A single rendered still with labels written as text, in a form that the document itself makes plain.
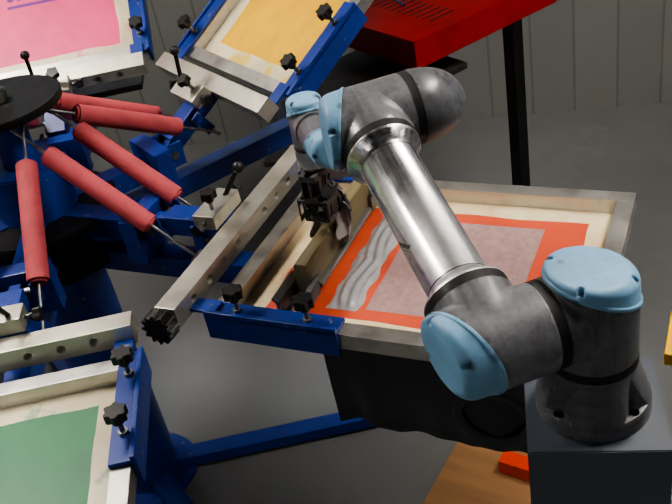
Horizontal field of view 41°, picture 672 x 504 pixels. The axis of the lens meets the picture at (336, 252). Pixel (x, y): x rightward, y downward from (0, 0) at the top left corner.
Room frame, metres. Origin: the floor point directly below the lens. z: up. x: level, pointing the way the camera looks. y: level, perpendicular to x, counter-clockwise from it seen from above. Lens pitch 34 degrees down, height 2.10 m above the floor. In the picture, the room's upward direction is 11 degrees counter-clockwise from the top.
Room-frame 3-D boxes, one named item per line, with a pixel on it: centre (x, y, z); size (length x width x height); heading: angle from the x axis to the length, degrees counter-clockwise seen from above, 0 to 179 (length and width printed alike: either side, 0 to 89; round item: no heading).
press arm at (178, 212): (1.84, 0.30, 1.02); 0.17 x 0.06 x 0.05; 61
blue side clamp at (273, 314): (1.44, 0.15, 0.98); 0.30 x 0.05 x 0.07; 61
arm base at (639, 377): (0.85, -0.30, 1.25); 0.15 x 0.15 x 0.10
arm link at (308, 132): (1.56, -0.03, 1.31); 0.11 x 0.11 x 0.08; 12
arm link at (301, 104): (1.65, 0.00, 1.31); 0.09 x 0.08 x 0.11; 12
